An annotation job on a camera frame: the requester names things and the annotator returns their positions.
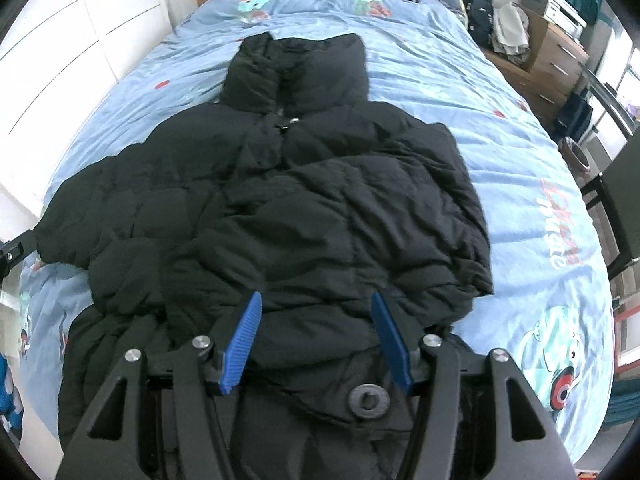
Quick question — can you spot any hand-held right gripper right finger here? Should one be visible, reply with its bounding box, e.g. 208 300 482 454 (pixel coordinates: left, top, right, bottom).
370 291 576 480

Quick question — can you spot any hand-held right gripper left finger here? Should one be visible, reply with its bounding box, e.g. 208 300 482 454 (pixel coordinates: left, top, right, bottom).
52 291 263 480

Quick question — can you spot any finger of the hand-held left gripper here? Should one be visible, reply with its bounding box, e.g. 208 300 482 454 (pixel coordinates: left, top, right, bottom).
0 229 40 281

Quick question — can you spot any black puffer jacket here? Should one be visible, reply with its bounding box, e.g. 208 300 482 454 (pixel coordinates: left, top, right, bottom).
37 31 496 480

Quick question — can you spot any pile of pale clothes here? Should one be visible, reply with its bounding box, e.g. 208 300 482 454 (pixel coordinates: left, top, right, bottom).
492 1 533 66

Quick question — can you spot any white panelled wardrobe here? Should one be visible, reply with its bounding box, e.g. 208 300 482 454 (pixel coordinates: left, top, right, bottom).
0 0 201 241

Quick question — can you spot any brown waste bin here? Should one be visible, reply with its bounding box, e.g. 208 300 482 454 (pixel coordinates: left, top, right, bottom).
560 137 593 176

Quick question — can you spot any blue printed bed sheet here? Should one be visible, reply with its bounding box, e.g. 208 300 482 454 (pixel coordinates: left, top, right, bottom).
15 0 616 466

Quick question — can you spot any black chair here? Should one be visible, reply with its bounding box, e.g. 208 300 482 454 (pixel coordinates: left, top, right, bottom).
580 125 640 281

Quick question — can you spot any dark bag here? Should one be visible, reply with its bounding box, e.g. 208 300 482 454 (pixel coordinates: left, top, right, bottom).
557 92 593 136

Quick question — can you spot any wooden chest of drawers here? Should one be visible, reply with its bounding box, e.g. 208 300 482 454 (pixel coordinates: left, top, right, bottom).
487 5 591 121

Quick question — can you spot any black backpack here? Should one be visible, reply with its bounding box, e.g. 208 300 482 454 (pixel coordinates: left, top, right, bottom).
457 0 496 46

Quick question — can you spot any white printer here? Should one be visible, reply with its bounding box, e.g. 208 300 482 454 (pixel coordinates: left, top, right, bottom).
520 0 588 36

